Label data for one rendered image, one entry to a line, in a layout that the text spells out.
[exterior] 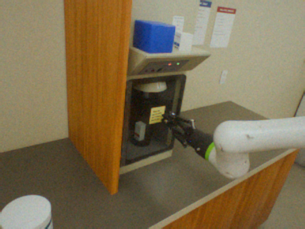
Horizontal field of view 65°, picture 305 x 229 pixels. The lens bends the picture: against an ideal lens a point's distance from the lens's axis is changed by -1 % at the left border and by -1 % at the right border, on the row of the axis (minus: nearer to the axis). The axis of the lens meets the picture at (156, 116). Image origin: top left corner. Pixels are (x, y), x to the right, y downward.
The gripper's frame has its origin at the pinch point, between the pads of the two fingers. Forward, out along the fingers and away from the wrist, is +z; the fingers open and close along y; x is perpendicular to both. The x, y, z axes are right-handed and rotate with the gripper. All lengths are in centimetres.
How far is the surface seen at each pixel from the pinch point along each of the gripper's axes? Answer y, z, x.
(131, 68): 24.3, 0.6, 21.2
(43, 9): 37, 48, 36
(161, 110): 3.4, 3.4, 2.2
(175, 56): 30.0, -6.7, 8.5
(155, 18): 40.9, 4.5, 10.3
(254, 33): 32, 47, -128
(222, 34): 30, 47, -87
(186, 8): 45.3, 4.5, -3.8
